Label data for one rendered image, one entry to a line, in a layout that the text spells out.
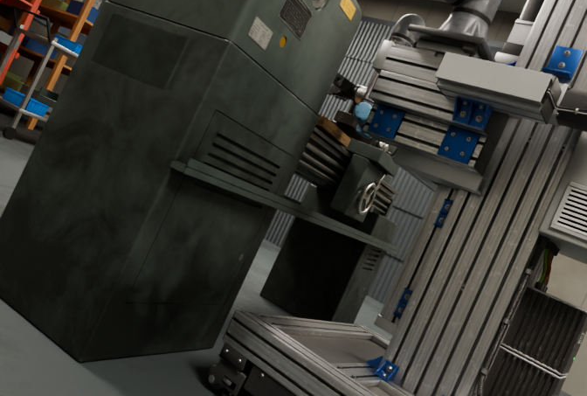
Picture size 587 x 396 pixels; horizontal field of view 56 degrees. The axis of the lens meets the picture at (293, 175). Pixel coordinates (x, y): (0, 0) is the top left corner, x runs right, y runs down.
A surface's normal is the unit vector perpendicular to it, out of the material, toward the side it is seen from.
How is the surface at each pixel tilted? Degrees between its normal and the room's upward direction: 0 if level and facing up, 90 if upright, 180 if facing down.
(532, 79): 90
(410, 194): 90
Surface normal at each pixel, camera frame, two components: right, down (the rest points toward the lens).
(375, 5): -0.52, -0.27
